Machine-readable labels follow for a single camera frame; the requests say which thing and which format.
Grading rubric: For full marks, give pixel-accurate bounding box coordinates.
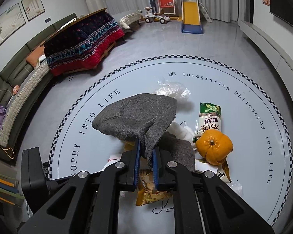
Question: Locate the yellow toy slide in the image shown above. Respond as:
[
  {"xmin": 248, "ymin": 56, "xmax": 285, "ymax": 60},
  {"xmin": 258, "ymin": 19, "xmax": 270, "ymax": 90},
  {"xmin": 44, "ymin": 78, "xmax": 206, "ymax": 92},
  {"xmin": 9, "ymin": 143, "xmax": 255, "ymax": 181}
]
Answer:
[{"xmin": 180, "ymin": 0, "xmax": 212, "ymax": 34}]

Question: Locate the green snack packet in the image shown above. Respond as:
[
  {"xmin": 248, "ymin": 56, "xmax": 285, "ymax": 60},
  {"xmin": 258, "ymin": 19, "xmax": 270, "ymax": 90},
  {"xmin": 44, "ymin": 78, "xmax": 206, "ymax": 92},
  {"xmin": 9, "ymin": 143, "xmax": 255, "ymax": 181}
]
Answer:
[{"xmin": 192, "ymin": 102, "xmax": 222, "ymax": 143}]

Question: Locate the grey fleece cloth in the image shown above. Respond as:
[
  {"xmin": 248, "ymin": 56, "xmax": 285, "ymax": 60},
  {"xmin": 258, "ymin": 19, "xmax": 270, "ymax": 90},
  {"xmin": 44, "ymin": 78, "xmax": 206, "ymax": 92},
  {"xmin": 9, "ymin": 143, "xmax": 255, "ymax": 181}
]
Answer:
[{"xmin": 91, "ymin": 93, "xmax": 196, "ymax": 172}]

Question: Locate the cream quilted cushion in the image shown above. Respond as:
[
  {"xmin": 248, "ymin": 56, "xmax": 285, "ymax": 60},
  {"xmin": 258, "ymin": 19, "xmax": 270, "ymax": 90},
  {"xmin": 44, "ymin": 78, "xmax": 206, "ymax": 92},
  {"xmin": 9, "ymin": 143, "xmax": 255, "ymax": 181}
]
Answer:
[{"xmin": 119, "ymin": 10, "xmax": 143, "ymax": 29}]

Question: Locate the stack of books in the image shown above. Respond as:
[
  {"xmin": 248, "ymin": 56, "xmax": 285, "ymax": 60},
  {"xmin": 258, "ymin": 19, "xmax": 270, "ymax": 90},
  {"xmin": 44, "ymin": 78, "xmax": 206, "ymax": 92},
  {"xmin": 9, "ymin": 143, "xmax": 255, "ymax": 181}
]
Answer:
[{"xmin": 0, "ymin": 169, "xmax": 25, "ymax": 207}]

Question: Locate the brown torn wrapper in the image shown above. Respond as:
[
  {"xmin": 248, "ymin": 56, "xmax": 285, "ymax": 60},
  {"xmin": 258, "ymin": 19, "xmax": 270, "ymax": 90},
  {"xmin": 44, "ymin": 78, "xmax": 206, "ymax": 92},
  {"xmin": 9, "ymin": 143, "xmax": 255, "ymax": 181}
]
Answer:
[{"xmin": 198, "ymin": 158, "xmax": 233, "ymax": 184}]

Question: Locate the red patterned bench cushion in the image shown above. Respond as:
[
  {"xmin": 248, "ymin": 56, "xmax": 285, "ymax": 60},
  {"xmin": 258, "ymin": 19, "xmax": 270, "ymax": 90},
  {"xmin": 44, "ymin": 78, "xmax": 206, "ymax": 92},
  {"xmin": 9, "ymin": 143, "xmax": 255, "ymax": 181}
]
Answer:
[{"xmin": 43, "ymin": 12, "xmax": 126, "ymax": 77}]

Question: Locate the dark green sofa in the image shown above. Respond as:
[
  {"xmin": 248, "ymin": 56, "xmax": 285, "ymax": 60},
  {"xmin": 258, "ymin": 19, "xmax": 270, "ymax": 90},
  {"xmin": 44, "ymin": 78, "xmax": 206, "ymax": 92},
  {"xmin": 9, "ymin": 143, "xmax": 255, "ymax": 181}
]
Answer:
[{"xmin": 0, "ymin": 13, "xmax": 79, "ymax": 162}]

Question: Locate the white low cabinet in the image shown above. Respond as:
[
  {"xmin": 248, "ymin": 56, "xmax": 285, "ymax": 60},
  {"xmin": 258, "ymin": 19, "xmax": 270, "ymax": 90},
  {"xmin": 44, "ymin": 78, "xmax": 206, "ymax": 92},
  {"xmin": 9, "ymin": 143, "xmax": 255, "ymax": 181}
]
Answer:
[{"xmin": 238, "ymin": 19, "xmax": 293, "ymax": 118}]

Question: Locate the large framed picture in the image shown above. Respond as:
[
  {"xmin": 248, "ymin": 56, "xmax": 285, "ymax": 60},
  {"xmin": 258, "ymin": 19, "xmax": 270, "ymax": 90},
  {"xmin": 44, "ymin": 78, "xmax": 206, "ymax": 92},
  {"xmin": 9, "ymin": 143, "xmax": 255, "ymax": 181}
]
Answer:
[{"xmin": 0, "ymin": 3, "xmax": 27, "ymax": 55}]

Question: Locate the small framed picture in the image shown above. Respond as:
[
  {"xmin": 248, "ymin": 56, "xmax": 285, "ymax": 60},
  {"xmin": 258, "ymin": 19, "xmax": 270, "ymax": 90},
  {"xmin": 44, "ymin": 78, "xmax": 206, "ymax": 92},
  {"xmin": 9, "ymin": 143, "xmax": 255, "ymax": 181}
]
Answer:
[{"xmin": 21, "ymin": 0, "xmax": 45, "ymax": 22}]

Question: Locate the orange tangerine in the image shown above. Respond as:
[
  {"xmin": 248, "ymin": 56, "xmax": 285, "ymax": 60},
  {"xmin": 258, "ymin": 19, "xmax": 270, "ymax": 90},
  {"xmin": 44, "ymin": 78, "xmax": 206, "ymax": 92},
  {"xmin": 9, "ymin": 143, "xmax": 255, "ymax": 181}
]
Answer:
[{"xmin": 195, "ymin": 130, "xmax": 234, "ymax": 165}]

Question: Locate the small clear plastic film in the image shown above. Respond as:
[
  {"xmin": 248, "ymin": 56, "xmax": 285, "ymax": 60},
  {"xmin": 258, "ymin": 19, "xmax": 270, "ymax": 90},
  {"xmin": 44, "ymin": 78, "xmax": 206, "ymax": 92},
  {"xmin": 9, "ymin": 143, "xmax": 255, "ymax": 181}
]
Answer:
[{"xmin": 229, "ymin": 181, "xmax": 244, "ymax": 196}]

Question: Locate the yellow snack packet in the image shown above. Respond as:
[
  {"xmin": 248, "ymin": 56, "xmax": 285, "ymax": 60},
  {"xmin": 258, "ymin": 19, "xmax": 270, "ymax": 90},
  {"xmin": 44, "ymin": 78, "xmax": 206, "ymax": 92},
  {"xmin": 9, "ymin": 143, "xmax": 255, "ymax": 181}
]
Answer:
[{"xmin": 135, "ymin": 169, "xmax": 174, "ymax": 207}]

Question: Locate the white paper scrap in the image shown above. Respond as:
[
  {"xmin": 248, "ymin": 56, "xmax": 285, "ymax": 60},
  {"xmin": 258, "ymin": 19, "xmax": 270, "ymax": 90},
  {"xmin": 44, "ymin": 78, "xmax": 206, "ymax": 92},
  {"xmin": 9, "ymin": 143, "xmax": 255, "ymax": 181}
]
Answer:
[{"xmin": 107, "ymin": 153, "xmax": 123, "ymax": 167}]

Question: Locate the clear plastic bag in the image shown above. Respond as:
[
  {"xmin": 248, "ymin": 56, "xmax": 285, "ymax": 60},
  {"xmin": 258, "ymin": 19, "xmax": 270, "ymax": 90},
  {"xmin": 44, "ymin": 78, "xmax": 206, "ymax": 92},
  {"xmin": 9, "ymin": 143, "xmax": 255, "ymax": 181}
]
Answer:
[{"xmin": 153, "ymin": 78, "xmax": 191, "ymax": 103}]

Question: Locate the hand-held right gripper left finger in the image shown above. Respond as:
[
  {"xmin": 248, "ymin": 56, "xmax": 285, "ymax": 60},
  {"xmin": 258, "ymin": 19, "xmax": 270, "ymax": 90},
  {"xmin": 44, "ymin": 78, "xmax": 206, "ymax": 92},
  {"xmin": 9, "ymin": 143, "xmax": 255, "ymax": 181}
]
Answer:
[{"xmin": 18, "ymin": 139, "xmax": 141, "ymax": 234}]

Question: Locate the orange cushion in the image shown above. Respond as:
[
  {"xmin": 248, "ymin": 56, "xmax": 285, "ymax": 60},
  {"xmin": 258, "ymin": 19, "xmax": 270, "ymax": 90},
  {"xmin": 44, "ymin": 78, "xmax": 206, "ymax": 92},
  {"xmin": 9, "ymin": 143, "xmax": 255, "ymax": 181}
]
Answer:
[{"xmin": 26, "ymin": 45, "xmax": 46, "ymax": 68}]

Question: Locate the white toy car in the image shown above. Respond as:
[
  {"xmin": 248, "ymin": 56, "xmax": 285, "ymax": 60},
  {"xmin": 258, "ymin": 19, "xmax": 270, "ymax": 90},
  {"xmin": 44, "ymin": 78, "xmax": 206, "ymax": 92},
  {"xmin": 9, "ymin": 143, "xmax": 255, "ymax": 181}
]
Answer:
[{"xmin": 144, "ymin": 7, "xmax": 173, "ymax": 24}]

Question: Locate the yellow cable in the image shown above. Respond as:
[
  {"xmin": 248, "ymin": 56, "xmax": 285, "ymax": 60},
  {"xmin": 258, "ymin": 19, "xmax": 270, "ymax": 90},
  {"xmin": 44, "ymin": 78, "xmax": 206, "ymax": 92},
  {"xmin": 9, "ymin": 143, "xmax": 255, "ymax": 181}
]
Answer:
[{"xmin": 0, "ymin": 136, "xmax": 15, "ymax": 160}]

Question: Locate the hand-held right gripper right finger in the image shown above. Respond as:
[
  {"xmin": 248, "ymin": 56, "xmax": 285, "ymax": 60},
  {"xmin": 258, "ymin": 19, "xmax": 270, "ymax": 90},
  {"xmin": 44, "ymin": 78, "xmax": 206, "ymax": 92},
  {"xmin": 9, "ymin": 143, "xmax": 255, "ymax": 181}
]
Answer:
[{"xmin": 153, "ymin": 148, "xmax": 275, "ymax": 234}]

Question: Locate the wooden low table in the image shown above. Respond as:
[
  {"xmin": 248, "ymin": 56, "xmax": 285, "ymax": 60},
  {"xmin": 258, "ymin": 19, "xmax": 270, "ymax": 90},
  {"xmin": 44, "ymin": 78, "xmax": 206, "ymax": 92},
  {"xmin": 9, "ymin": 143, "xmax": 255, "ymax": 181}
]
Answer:
[{"xmin": 56, "ymin": 8, "xmax": 118, "ymax": 73}]

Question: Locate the cream quilted sofa pad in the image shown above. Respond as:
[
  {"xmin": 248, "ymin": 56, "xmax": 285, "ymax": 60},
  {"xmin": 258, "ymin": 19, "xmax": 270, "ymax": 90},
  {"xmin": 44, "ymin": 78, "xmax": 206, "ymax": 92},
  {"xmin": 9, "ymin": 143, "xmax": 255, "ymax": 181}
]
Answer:
[{"xmin": 0, "ymin": 58, "xmax": 52, "ymax": 147}]

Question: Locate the white crumpled tissue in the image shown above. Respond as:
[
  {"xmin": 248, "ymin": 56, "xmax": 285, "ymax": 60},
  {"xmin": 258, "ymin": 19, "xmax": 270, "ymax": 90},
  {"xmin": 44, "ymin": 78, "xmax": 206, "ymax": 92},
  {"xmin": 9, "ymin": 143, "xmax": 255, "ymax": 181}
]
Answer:
[{"xmin": 168, "ymin": 121, "xmax": 195, "ymax": 142}]

